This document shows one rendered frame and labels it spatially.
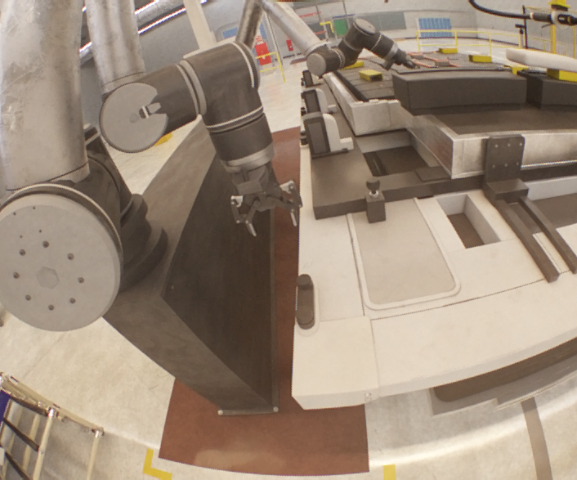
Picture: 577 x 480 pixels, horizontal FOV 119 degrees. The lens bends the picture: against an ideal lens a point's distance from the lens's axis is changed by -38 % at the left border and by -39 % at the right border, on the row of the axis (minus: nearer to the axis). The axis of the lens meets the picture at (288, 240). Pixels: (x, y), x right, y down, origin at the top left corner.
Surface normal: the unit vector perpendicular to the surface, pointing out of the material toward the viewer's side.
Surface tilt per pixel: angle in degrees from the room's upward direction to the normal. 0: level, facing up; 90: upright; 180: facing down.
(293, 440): 0
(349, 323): 0
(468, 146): 90
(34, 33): 95
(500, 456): 0
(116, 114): 90
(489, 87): 90
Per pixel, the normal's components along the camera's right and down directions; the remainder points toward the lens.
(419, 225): -0.26, -0.74
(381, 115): -0.04, 0.65
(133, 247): 0.87, 0.11
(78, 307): 0.55, 0.51
